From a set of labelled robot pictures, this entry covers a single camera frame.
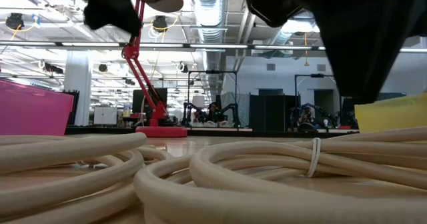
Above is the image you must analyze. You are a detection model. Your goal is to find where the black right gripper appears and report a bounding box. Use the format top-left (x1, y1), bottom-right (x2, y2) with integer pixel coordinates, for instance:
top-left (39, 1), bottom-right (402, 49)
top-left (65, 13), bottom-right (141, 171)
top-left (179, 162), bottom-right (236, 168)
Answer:
top-left (286, 0), bottom-right (427, 105)

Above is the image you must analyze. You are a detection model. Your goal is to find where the yellow plastic bin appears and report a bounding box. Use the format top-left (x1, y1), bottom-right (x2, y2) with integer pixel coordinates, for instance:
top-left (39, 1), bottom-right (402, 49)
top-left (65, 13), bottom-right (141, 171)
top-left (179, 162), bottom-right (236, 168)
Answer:
top-left (354, 93), bottom-right (427, 134)

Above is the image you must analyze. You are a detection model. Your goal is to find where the red desk lamp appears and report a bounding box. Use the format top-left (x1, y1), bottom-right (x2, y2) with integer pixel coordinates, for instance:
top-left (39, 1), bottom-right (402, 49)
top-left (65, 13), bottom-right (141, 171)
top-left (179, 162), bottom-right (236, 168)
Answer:
top-left (121, 0), bottom-right (189, 139)

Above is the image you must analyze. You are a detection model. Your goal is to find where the black monitor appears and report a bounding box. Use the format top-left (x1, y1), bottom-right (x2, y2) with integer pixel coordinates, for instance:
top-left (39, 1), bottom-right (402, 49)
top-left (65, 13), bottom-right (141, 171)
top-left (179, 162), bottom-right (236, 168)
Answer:
top-left (132, 88), bottom-right (168, 118)

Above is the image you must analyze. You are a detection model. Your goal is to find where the white cabinet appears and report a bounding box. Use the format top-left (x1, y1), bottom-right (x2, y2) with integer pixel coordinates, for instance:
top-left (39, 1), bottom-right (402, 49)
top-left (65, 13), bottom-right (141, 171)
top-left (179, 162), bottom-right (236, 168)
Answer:
top-left (93, 106), bottom-right (118, 125)

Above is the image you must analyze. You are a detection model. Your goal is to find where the black partition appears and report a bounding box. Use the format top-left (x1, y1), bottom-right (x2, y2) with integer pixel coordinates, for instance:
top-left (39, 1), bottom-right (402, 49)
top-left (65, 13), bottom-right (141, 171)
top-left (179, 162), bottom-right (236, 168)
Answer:
top-left (248, 93), bottom-right (301, 133)

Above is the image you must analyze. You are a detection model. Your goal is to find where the white zip tie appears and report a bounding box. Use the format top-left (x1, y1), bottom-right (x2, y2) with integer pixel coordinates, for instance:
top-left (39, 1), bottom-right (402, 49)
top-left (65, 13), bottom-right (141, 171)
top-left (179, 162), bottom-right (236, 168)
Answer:
top-left (306, 137), bottom-right (322, 179)

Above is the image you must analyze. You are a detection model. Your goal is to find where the pink plastic bin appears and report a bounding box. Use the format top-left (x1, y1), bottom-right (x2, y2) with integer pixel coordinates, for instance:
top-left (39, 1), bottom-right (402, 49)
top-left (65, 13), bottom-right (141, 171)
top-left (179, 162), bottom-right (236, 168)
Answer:
top-left (0, 79), bottom-right (75, 137)

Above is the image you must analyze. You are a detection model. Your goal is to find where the black metal frame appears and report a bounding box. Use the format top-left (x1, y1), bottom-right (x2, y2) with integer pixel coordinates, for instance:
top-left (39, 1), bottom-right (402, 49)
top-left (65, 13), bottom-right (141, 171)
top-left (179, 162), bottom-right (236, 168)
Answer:
top-left (294, 73), bottom-right (338, 125)
top-left (187, 69), bottom-right (238, 127)

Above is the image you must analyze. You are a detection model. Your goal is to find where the silver ventilation duct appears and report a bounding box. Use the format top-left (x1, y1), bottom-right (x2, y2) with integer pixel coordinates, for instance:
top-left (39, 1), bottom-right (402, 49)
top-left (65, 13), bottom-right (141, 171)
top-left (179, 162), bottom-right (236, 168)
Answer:
top-left (189, 0), bottom-right (228, 95)

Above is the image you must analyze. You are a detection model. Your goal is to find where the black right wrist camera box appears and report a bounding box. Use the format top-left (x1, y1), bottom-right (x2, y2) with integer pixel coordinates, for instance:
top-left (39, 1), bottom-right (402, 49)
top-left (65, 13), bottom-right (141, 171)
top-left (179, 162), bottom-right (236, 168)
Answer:
top-left (235, 0), bottom-right (303, 29)

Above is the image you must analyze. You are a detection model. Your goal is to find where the beige coiled cable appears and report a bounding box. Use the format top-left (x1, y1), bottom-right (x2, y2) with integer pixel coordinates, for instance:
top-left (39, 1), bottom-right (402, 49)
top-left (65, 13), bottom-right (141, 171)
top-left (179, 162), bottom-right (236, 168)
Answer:
top-left (133, 126), bottom-right (427, 224)
top-left (0, 132), bottom-right (175, 224)

